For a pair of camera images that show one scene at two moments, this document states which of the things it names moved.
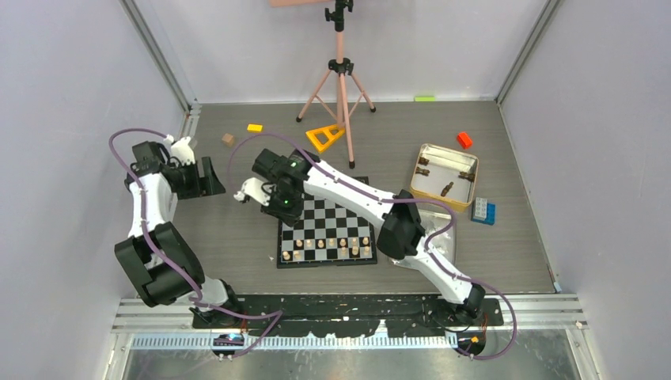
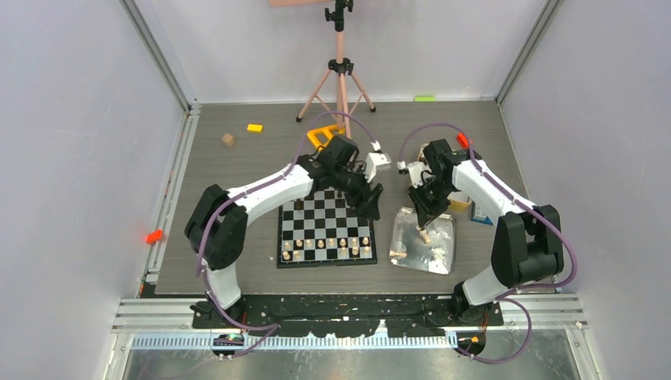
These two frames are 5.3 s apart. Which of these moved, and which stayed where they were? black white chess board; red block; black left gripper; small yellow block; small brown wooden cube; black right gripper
Moved: black right gripper; black left gripper
Stayed: small brown wooden cube; black white chess board; small yellow block; red block
